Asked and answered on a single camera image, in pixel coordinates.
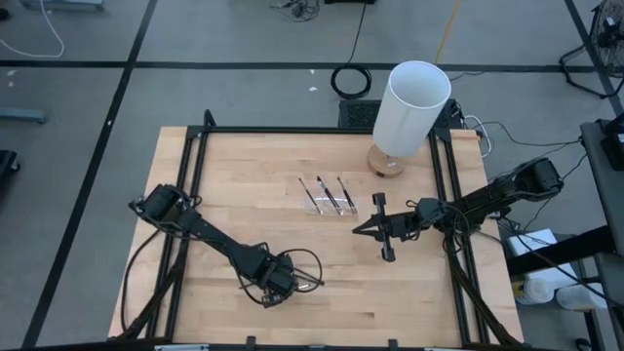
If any black coiled floor cable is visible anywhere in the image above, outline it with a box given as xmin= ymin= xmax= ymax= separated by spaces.
xmin=330 ymin=0 xmax=372 ymax=100

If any white table lamp wooden base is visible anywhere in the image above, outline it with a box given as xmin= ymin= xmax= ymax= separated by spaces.
xmin=366 ymin=59 xmax=452 ymax=178

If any white floor cable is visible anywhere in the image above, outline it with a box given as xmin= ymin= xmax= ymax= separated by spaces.
xmin=0 ymin=0 xmax=65 ymax=59

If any grey metal bar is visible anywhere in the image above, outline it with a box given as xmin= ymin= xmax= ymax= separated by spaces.
xmin=0 ymin=107 xmax=48 ymax=125

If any black floor fan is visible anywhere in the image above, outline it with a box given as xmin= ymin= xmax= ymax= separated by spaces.
xmin=558 ymin=0 xmax=624 ymax=98

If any white paper roll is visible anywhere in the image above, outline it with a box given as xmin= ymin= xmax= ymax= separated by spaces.
xmin=555 ymin=282 xmax=608 ymax=311
xmin=516 ymin=275 xmax=557 ymax=306

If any grey side table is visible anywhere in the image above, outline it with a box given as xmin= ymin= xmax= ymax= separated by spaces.
xmin=578 ymin=119 xmax=624 ymax=351

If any black vented box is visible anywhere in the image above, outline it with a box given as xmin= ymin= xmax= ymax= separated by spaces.
xmin=337 ymin=98 xmax=382 ymax=131

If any black device on side table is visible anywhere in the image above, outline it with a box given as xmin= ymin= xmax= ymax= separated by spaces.
xmin=599 ymin=112 xmax=624 ymax=171

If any white looped cable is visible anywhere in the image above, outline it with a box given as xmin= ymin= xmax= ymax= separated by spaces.
xmin=462 ymin=114 xmax=492 ymax=158

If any yellow floor cable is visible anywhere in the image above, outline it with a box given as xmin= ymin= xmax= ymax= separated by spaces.
xmin=433 ymin=0 xmax=462 ymax=64

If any grey metal base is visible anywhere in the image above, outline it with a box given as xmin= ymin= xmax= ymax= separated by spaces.
xmin=18 ymin=0 xmax=104 ymax=12

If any black cable tangle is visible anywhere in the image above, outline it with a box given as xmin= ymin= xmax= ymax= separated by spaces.
xmin=267 ymin=0 xmax=321 ymax=21

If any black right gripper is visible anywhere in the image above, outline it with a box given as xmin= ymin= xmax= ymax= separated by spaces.
xmin=351 ymin=192 xmax=419 ymax=263

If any clear plastic container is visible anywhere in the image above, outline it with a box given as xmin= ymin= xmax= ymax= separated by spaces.
xmin=302 ymin=194 xmax=361 ymax=216

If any white box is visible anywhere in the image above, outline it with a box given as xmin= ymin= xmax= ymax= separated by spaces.
xmin=506 ymin=227 xmax=560 ymax=259

